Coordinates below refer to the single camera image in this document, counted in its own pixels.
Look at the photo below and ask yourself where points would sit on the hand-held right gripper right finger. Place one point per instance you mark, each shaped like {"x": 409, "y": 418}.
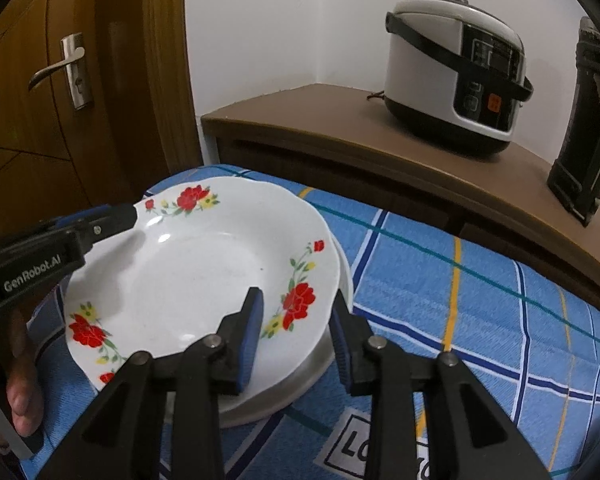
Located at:
{"x": 341, "y": 345}

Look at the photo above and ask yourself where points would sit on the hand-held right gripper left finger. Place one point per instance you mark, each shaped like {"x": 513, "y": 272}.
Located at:
{"x": 252, "y": 340}

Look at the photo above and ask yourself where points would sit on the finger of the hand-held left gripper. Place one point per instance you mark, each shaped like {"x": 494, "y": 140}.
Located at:
{"x": 80, "y": 214}
{"x": 115, "y": 222}

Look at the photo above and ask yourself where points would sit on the plain grey round plate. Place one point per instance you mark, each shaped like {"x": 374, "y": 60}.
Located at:
{"x": 290, "y": 385}

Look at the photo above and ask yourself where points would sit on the red flower white plate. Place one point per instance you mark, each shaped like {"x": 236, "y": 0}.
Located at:
{"x": 190, "y": 270}

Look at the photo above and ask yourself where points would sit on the person's left hand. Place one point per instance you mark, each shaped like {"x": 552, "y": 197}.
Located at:
{"x": 25, "y": 390}

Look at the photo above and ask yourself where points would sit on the wooden door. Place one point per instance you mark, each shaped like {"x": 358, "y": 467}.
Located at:
{"x": 30, "y": 160}

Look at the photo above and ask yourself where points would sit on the blue plaid tablecloth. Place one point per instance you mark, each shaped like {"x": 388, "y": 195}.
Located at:
{"x": 430, "y": 310}

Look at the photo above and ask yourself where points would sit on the wooden cabinet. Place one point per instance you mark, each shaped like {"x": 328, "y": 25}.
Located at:
{"x": 330, "y": 120}

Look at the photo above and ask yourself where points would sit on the white black rice cooker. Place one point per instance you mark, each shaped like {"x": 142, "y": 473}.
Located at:
{"x": 425, "y": 70}

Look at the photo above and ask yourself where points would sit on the black thermos flask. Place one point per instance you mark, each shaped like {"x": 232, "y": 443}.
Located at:
{"x": 585, "y": 135}

